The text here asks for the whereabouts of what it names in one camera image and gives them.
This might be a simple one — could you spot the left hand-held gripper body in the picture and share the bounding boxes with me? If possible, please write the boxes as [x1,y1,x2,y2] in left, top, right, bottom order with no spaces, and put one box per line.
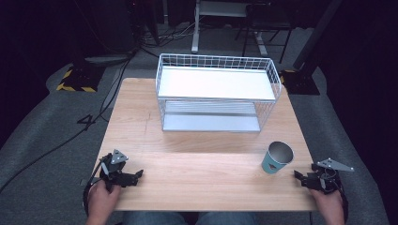
[99,149,130,192]

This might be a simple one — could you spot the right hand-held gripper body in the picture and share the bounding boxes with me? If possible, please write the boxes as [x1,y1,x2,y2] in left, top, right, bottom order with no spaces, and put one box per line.
[308,157,355,195]

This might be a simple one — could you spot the person's right hand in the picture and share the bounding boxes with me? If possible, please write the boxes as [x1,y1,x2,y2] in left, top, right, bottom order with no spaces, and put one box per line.
[309,188,345,218]

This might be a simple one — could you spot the person's left hand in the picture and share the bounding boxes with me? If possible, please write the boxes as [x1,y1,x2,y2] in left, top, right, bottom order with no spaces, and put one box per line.
[87,180,122,218]

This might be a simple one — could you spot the teal paper cup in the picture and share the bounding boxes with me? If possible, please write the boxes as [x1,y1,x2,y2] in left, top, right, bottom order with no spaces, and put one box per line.
[261,141,295,175]

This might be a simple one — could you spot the person's left leg in jeans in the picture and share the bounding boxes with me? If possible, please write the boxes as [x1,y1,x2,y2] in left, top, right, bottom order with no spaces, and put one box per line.
[122,211,192,225]

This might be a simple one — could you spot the person's leg in jeans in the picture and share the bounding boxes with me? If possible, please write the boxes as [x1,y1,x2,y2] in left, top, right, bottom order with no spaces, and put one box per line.
[196,211,258,225]
[122,211,192,225]

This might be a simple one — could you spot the person's right leg in jeans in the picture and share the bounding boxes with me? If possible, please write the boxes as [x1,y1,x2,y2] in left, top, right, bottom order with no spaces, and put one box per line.
[196,211,258,225]

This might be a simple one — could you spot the black yellow striped stand base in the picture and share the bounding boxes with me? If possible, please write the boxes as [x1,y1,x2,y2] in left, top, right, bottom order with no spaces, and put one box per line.
[55,60,106,94]

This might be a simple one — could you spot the black stand with slanted pole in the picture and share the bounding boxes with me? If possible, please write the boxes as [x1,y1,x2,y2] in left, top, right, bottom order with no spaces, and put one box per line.
[280,0,344,96]

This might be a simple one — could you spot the black chair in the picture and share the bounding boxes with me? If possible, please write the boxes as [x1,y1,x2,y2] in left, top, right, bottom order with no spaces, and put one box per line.
[234,2,298,65]

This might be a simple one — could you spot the right hand-held gripper black cable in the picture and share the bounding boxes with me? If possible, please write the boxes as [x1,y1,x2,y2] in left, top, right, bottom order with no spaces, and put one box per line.
[337,182,350,223]

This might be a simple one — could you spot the hand-held gripper black cable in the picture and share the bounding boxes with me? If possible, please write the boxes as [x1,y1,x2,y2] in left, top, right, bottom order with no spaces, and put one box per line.
[82,154,109,218]
[337,182,350,223]

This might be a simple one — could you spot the left hand-held gripper black cable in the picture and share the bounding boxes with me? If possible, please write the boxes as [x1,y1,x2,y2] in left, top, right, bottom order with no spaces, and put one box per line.
[82,154,109,218]

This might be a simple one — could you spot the long black floor cable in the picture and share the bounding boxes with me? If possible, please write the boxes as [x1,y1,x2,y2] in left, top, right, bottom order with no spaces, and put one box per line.
[0,54,134,194]

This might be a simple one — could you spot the white wire shelf rack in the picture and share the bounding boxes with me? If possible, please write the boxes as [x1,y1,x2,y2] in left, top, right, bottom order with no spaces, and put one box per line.
[155,52,283,133]

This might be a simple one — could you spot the bundle of floor cables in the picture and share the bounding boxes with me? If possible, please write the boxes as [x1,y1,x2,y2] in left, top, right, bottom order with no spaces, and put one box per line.
[137,18,205,51]

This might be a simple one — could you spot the white desk frame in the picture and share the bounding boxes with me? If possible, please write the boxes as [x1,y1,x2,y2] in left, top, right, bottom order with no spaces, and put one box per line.
[191,0,270,58]

